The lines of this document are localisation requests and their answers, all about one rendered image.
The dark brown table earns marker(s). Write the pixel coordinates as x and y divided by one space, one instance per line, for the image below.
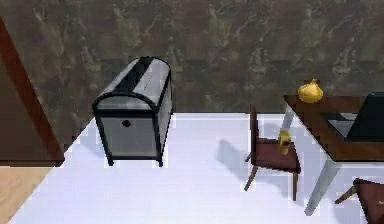
320 133

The dark brown wooden door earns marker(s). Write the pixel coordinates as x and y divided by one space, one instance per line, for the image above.
16 126

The black open laptop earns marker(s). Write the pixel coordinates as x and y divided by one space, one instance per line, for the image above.
363 120

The yellow round vase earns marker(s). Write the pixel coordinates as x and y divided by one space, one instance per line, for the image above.
310 91

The dark red wooden chair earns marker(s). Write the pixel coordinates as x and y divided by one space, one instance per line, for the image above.
273 155
371 200

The small yellow object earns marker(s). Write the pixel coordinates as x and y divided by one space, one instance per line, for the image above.
284 141

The grey black-framed bin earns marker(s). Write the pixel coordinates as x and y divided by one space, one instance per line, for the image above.
133 133

